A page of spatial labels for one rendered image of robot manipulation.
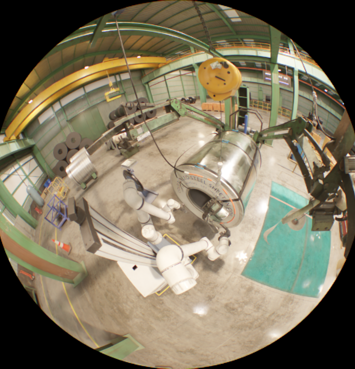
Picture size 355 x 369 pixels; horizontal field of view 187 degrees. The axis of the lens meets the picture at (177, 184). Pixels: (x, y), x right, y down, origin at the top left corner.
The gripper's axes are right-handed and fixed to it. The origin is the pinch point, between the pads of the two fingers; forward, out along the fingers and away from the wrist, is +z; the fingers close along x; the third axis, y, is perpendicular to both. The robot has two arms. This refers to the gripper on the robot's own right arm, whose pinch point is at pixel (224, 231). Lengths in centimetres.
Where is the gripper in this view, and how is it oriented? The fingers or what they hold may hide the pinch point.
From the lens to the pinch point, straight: 125.1
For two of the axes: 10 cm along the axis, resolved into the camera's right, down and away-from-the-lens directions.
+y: -7.0, -6.7, 2.3
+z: 4.0, -1.1, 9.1
